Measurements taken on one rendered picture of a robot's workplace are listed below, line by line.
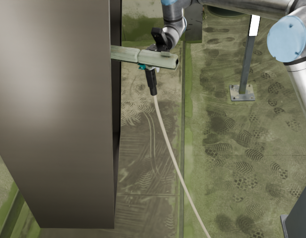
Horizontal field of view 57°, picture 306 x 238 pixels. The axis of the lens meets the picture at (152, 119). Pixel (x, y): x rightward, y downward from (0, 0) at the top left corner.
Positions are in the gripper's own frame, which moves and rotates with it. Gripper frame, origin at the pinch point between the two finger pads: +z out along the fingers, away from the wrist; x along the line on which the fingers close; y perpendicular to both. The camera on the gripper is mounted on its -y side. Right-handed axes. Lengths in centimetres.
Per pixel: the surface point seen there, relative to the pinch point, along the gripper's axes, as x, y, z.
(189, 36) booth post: 39, 99, -177
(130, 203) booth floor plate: 20, 109, 12
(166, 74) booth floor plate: 44, 106, -118
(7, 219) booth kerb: 87, 99, 52
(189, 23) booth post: 39, 84, -177
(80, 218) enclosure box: 19, 53, 48
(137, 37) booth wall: 92, 98, -160
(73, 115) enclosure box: 1.5, -14.1, 42.5
